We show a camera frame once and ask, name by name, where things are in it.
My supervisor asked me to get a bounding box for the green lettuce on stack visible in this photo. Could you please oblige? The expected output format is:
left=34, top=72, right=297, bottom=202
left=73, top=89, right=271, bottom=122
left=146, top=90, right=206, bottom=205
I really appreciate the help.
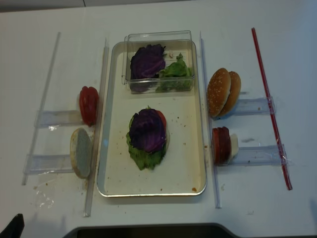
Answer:
left=126, top=117, right=167, bottom=170

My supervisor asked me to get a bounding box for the metal baking tray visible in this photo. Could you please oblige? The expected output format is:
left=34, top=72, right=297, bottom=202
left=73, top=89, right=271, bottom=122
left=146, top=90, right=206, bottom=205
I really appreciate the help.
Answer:
left=97, top=42, right=206, bottom=197

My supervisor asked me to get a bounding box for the clear rail left of tray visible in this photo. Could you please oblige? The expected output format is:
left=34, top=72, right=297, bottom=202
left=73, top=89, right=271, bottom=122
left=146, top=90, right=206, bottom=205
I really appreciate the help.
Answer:
left=84, top=39, right=109, bottom=218

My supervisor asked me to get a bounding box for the dark monitor edge bottom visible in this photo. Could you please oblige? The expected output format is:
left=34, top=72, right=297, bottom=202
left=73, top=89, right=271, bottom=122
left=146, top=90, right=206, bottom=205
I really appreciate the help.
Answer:
left=64, top=224, right=238, bottom=238

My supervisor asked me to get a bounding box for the purple cabbage leaf on stack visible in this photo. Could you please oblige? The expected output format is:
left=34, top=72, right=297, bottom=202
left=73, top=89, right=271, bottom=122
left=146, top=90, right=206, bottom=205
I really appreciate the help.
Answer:
left=129, top=108, right=166, bottom=154

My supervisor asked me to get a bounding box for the red tomato slices left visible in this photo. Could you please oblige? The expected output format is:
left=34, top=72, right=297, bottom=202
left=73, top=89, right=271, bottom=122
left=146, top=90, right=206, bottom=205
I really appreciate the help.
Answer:
left=79, top=86, right=99, bottom=126

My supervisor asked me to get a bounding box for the sesame top bun front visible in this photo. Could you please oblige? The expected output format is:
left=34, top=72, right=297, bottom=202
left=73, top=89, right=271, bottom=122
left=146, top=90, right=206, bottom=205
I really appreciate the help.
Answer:
left=207, top=68, right=231, bottom=118

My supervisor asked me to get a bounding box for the clear rail right of tray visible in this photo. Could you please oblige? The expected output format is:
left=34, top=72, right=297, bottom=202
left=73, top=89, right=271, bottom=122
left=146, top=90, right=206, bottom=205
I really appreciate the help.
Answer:
left=200, top=32, right=222, bottom=209

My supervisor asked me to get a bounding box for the tomato slice on stack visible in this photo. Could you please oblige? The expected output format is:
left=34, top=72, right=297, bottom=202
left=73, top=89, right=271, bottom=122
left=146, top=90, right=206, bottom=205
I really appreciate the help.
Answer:
left=156, top=110, right=167, bottom=129

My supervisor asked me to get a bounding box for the purple cabbage leaf in container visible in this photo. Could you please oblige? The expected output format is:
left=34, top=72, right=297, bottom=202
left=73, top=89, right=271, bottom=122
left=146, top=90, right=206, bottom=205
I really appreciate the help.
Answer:
left=130, top=44, right=165, bottom=80

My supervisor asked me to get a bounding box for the red plastic rail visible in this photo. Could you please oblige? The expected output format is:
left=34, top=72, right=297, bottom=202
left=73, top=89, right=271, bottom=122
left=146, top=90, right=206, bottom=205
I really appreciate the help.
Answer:
left=251, top=27, right=293, bottom=191

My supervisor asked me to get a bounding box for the bun half left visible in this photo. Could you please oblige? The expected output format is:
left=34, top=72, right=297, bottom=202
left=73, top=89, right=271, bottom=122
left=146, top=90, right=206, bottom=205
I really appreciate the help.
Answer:
left=70, top=127, right=93, bottom=179

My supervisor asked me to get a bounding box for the clear rail of tray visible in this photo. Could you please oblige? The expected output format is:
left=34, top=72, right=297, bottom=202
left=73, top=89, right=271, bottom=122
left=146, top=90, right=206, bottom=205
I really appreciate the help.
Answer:
left=200, top=32, right=222, bottom=209
left=84, top=39, right=109, bottom=218

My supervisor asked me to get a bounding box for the clear plastic container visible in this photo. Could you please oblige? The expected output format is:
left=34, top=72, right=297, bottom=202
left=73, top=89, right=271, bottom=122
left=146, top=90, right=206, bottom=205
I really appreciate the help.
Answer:
left=121, top=30, right=195, bottom=94

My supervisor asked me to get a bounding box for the clear rail far left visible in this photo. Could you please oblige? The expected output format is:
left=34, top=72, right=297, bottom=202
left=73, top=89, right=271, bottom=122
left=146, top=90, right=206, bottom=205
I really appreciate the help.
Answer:
left=21, top=32, right=61, bottom=186

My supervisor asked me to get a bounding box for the black object bottom left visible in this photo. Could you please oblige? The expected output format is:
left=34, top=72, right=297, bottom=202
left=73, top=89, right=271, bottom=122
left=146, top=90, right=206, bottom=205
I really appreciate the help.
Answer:
left=0, top=214, right=25, bottom=238

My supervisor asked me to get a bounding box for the white cheese block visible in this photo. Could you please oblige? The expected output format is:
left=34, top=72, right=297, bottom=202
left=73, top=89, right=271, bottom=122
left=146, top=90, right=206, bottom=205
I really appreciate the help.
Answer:
left=230, top=134, right=239, bottom=159

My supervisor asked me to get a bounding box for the green lettuce in container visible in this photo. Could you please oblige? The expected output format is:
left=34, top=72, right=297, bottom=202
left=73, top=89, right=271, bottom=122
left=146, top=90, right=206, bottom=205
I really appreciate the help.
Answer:
left=158, top=53, right=192, bottom=78

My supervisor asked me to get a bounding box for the sesame bun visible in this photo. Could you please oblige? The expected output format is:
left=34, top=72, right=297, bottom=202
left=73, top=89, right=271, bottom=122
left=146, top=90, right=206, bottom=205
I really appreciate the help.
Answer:
left=218, top=71, right=241, bottom=117
left=207, top=68, right=231, bottom=118

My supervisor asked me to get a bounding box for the sesame top bun rear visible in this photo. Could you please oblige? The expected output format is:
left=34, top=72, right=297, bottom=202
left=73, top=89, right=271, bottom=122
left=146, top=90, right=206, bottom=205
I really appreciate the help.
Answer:
left=218, top=71, right=241, bottom=117

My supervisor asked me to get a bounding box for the red meat slices right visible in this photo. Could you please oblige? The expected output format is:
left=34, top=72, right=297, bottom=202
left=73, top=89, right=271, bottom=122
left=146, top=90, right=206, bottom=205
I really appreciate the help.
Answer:
left=212, top=127, right=231, bottom=165

